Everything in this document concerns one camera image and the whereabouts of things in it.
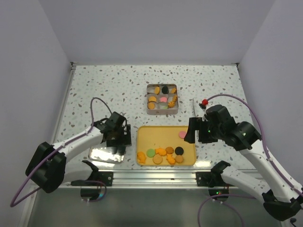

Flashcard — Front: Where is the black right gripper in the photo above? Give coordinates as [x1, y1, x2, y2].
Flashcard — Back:
[184, 116, 224, 143]

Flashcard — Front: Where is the silver tin lid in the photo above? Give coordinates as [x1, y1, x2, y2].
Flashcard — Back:
[89, 146, 126, 163]

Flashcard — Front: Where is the swirl butter cookie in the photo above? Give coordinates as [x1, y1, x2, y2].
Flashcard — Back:
[168, 101, 175, 108]
[170, 87, 177, 94]

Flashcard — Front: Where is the pink sandwich cookie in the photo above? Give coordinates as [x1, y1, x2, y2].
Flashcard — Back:
[159, 96, 168, 103]
[178, 131, 187, 139]

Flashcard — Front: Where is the round biscuit cookie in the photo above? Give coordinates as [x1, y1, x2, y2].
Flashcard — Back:
[148, 96, 157, 102]
[148, 102, 155, 110]

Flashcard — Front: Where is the black sandwich cookie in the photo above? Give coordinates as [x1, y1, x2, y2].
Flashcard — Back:
[175, 147, 184, 156]
[161, 86, 169, 94]

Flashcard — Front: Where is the round biscuit cookie top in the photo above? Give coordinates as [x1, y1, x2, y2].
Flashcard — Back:
[148, 96, 157, 102]

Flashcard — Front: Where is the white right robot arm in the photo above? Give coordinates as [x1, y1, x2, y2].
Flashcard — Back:
[184, 105, 303, 221]

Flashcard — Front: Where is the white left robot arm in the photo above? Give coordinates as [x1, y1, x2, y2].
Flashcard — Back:
[26, 112, 132, 193]

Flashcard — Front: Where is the orange fish cookie left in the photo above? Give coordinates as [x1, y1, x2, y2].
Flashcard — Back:
[137, 151, 146, 164]

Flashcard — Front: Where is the orange fish cookie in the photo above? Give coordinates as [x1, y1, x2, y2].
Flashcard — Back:
[166, 154, 176, 165]
[155, 148, 167, 156]
[137, 151, 146, 164]

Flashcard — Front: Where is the chocolate chip cookie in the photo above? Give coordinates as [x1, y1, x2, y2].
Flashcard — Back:
[165, 147, 174, 154]

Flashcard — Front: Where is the brown round cookie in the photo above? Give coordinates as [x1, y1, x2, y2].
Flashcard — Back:
[175, 155, 184, 164]

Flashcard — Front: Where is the silver cookie tin box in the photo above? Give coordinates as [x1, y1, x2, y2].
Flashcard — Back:
[146, 84, 179, 115]

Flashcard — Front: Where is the yellow plastic tray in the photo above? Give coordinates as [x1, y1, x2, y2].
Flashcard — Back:
[136, 126, 196, 167]

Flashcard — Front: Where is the orange fish cookie right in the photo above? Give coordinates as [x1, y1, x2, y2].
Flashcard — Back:
[166, 154, 176, 165]

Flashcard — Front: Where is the orange fish cookie middle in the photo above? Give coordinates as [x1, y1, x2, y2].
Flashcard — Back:
[155, 148, 167, 156]

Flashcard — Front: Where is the round beige dotted cookie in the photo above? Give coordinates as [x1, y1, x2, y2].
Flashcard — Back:
[152, 154, 163, 165]

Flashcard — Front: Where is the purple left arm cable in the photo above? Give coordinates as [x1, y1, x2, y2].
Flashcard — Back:
[9, 97, 113, 208]

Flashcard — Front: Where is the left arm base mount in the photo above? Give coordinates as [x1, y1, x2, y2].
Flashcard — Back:
[71, 171, 114, 186]

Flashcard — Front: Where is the aluminium frame rail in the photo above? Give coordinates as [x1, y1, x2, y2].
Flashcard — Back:
[35, 168, 280, 190]

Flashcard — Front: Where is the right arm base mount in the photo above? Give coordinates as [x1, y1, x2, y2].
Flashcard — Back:
[195, 171, 233, 188]

